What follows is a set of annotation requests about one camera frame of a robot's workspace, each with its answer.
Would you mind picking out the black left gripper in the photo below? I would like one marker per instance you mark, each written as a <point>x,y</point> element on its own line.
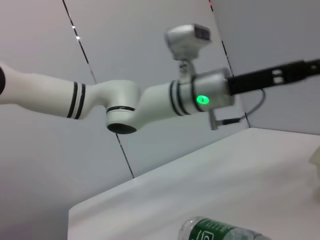
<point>250,81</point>

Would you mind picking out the clear green-label water bottle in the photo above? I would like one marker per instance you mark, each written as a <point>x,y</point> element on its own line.
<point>212,230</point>

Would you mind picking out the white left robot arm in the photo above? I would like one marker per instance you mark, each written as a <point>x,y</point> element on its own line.
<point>120,95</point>

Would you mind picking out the clear wavy glass fruit bowl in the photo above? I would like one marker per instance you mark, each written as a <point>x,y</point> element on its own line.
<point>316,156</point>

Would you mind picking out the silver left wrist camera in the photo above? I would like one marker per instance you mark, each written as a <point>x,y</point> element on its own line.
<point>182,40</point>

